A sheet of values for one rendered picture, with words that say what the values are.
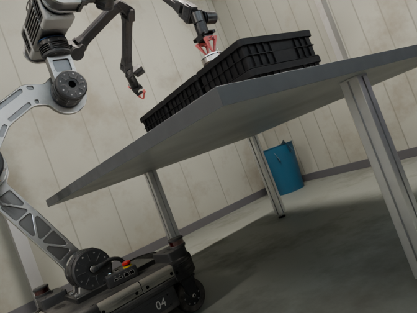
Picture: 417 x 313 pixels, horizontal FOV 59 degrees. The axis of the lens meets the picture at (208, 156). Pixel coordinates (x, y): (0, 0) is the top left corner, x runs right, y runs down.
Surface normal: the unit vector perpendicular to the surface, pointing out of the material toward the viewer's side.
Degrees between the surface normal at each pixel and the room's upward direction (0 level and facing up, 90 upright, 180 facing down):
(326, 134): 90
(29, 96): 90
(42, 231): 90
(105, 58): 90
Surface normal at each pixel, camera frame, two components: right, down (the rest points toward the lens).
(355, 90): -0.75, 0.27
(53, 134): 0.55, -0.23
